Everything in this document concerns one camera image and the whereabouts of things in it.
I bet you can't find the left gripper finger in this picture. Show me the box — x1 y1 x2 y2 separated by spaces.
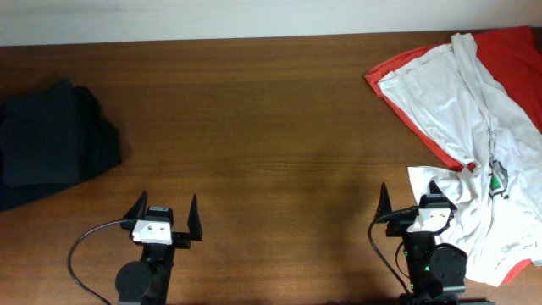
187 194 202 241
122 191 147 220

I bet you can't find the white t-shirt with green print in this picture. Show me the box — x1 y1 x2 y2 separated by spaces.
378 34 541 286

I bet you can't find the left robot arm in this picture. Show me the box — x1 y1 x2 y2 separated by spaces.
115 191 203 305

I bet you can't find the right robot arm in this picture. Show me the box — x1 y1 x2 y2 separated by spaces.
368 181 467 304

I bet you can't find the folded black garment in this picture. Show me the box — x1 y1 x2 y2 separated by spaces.
1 80 121 211

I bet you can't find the red t-shirt with white print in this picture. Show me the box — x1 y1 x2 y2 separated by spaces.
365 26 541 284

